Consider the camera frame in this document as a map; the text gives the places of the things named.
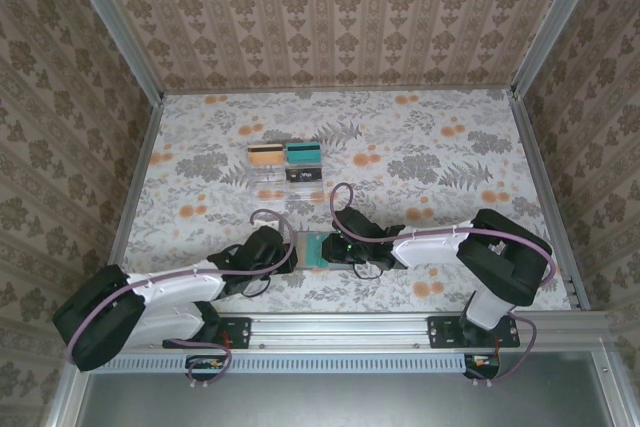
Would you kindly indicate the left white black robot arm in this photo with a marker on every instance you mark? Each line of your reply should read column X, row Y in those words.
column 100, row 317

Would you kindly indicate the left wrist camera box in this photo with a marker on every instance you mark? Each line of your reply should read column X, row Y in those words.
column 267, row 223

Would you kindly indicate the aluminium front rail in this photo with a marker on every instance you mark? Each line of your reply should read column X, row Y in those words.
column 340, row 329

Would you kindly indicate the aluminium side rail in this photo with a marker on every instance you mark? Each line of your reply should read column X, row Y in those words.
column 549, row 197
column 129, row 197

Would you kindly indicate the teal card with magnetic stripe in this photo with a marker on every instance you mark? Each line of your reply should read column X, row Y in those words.
column 302, row 157

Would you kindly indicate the orange card with magnetic stripe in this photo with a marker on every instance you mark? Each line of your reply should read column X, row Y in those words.
column 265, row 157

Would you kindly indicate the black connector block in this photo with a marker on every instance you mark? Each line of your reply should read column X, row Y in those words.
column 487, row 369
column 200, row 369

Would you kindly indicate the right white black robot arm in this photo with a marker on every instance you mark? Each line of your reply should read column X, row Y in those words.
column 505, row 257

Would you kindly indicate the floral patterned table cover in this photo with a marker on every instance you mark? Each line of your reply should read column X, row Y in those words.
column 375, row 117

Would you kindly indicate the grey metal panel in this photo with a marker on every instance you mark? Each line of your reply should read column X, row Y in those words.
column 350, row 402

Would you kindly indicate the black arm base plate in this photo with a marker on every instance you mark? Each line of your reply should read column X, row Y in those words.
column 240, row 332
column 440, row 332

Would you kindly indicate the beige leather card holder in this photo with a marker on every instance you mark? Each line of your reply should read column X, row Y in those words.
column 337, row 267

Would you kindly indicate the aluminium frame post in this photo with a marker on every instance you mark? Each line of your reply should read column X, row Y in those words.
column 555, row 22
column 121, row 27

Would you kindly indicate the black card with white print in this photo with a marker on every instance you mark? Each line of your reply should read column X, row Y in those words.
column 302, row 176

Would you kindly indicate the clear acrylic card stand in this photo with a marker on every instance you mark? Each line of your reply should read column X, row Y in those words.
column 270, row 182

